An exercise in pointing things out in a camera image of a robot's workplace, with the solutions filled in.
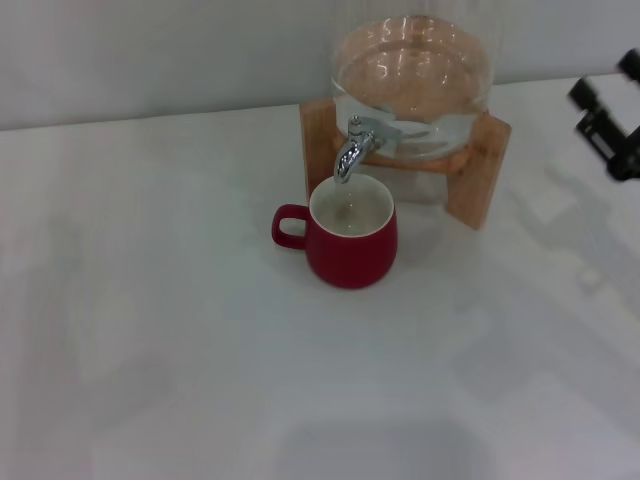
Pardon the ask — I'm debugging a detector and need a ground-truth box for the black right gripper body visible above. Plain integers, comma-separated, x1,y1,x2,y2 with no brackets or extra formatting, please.
604,142,640,184

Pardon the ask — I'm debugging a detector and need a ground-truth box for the chrome dispenser faucet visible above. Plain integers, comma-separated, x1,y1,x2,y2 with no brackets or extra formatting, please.
333,115,402,185

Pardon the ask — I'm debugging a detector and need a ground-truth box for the red ceramic cup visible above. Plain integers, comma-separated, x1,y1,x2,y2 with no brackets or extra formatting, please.
271,174,400,291

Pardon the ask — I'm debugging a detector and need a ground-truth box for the wooden dispenser stand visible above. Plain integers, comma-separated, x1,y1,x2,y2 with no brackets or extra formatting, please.
300,96,513,231

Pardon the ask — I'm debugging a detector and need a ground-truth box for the glass drink dispenser jar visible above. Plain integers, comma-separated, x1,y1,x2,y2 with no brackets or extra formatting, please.
329,0,497,164

